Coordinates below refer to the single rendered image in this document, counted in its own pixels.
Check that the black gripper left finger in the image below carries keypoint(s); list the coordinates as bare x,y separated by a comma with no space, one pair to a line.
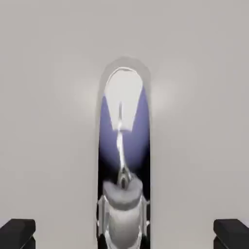
18,231

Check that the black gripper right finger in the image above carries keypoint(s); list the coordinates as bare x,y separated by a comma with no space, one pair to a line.
231,231

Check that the white cabinet door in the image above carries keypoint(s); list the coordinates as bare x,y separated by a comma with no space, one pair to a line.
48,97

